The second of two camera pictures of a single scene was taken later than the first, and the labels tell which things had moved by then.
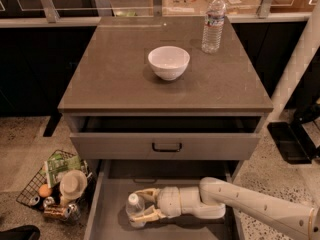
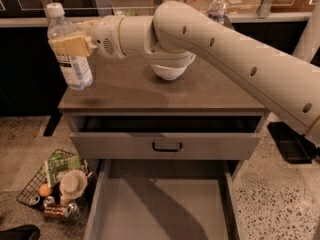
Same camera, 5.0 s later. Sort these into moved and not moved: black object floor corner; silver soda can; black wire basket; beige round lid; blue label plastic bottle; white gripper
Moved: white gripper; blue label plastic bottle
Not moved: black wire basket; beige round lid; silver soda can; black object floor corner
